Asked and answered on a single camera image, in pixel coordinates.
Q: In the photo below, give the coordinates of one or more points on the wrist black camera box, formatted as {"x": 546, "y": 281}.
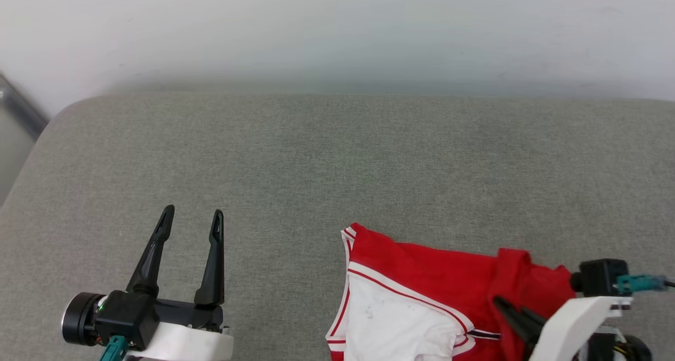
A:
{"x": 126, "y": 316}
{"x": 601, "y": 277}

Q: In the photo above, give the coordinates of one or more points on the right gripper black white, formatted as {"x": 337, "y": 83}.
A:
{"x": 575, "y": 319}

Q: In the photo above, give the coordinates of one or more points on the left gripper black cylinder motor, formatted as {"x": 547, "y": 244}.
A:
{"x": 79, "y": 319}

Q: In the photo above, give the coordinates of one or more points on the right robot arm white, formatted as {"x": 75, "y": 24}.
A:
{"x": 635, "y": 349}

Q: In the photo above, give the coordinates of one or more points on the red basketball jersey white trim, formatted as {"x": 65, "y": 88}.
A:
{"x": 422, "y": 271}

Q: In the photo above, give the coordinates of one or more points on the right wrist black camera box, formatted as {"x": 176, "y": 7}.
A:
{"x": 601, "y": 277}

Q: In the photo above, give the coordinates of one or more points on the grey fabric sofa cushion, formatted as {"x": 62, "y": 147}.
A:
{"x": 337, "y": 166}

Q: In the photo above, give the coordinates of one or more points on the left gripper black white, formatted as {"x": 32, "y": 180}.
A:
{"x": 190, "y": 345}

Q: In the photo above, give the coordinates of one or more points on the dark grey wall strip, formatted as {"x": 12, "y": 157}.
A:
{"x": 21, "y": 110}

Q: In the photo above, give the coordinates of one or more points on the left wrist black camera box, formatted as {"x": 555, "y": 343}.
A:
{"x": 126, "y": 316}

